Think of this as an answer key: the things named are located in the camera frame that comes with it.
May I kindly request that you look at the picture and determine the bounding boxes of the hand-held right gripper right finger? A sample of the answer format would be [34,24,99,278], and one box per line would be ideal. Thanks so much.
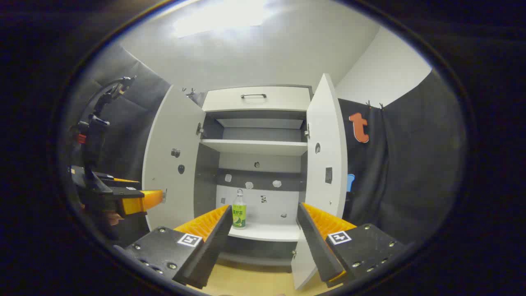
[296,202,407,288]

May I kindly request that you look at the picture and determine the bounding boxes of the white cabinet shelf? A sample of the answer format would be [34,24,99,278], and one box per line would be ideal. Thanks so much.
[201,139,308,156]
[228,222,302,242]

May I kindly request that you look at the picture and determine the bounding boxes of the clear bottle with green label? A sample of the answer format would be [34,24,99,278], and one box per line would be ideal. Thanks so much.
[232,189,247,229]

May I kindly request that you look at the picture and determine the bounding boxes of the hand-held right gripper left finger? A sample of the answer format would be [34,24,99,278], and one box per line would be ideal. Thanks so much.
[123,204,234,289]

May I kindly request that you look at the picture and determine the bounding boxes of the ceiling light panel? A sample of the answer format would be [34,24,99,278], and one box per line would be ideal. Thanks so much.
[173,0,268,38]

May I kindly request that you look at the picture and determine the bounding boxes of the white cabinet door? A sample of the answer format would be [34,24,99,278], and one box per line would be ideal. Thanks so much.
[291,73,349,290]
[142,85,206,231]

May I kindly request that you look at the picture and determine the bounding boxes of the black backdrop cloth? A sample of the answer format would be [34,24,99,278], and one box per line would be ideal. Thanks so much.
[62,41,469,251]

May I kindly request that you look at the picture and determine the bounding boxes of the white and grey cabinet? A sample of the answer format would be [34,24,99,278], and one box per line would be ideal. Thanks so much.
[193,85,314,268]

